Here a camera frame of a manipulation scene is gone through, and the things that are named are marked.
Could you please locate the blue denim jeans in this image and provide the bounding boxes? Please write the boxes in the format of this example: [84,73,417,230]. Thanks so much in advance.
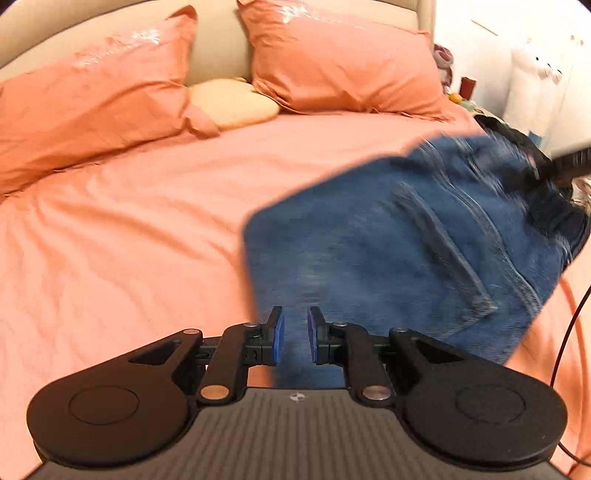
[243,134,590,388]

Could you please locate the red box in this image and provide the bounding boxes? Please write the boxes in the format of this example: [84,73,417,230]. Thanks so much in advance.
[459,77,477,100]

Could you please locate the pink plush toy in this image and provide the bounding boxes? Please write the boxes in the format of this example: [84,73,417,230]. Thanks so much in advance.
[433,44,454,94]

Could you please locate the orange bed sheet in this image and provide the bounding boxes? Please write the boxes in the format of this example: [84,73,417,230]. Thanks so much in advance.
[0,108,591,480]

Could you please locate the right orange pillow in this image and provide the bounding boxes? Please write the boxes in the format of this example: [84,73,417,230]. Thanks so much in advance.
[238,1,462,121]

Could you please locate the orange pillow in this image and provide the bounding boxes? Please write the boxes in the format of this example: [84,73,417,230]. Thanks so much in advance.
[1,5,219,195]
[238,1,462,121]

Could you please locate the yellow small cushion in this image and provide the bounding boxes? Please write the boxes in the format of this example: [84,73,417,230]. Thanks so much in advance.
[189,78,280,131]

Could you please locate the left orange pillow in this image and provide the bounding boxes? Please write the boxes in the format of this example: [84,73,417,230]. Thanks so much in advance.
[1,5,219,195]

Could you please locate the beige upholstered headboard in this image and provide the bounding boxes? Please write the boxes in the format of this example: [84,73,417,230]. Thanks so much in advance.
[1,0,437,85]

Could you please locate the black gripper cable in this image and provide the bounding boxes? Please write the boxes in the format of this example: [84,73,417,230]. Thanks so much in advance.
[549,283,591,467]

